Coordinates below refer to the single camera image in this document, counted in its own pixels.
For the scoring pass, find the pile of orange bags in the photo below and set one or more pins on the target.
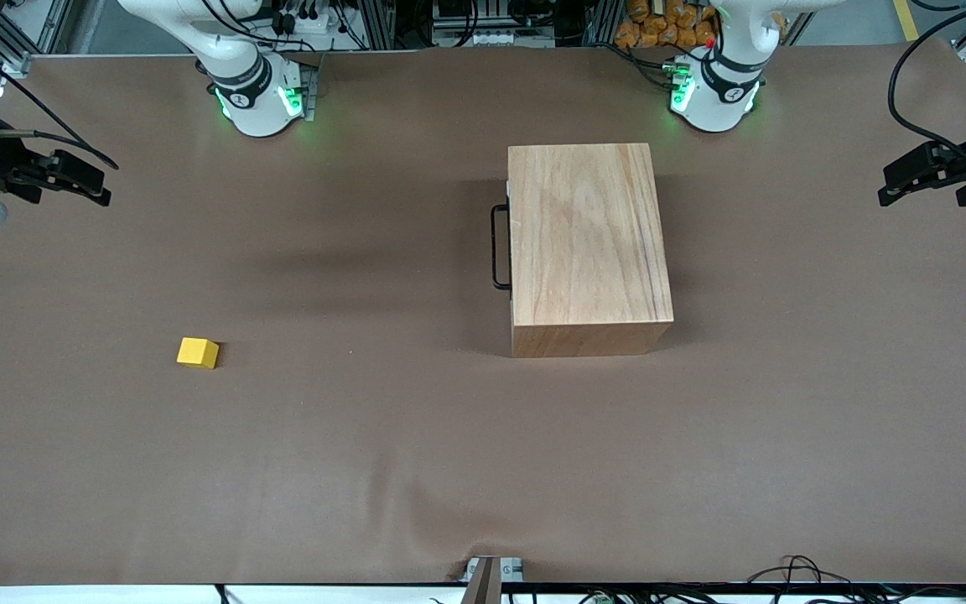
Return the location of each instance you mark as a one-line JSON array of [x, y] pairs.
[[667, 25]]

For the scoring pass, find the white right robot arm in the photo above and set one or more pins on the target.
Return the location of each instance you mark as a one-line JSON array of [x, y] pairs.
[[252, 109]]

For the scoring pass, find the white power strip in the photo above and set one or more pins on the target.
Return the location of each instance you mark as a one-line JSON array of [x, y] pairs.
[[497, 39]]

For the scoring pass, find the yellow wooden block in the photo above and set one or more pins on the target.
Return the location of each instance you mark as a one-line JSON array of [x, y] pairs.
[[197, 352]]

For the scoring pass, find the wooden cabinet box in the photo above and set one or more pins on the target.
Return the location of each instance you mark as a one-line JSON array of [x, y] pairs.
[[588, 243]]

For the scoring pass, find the brown table mat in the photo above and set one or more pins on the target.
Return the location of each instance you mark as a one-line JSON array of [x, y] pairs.
[[366, 461]]

